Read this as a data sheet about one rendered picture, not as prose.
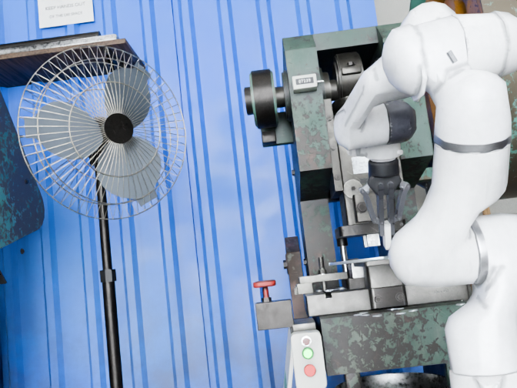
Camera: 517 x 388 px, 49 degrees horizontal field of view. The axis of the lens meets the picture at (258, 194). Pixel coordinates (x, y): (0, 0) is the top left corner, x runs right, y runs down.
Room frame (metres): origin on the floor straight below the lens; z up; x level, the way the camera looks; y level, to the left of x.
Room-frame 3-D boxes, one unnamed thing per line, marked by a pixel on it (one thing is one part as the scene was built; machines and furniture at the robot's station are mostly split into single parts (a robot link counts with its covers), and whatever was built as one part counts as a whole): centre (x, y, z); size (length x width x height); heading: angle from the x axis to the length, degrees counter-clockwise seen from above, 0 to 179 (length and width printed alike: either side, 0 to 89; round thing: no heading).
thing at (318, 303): (1.74, -0.33, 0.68); 0.45 x 0.30 x 0.06; 88
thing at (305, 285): (1.74, -0.16, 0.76); 0.17 x 0.06 x 0.10; 88
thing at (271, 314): (1.52, -0.01, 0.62); 0.10 x 0.06 x 0.20; 88
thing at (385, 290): (1.56, -0.32, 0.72); 0.25 x 0.14 x 0.14; 178
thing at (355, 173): (1.70, -0.33, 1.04); 0.17 x 0.15 x 0.30; 178
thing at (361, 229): (1.74, -0.33, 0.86); 0.20 x 0.16 x 0.05; 88
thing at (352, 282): (1.74, -0.33, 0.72); 0.20 x 0.16 x 0.03; 88
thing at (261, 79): (1.77, -0.08, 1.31); 0.22 x 0.12 x 0.22; 178
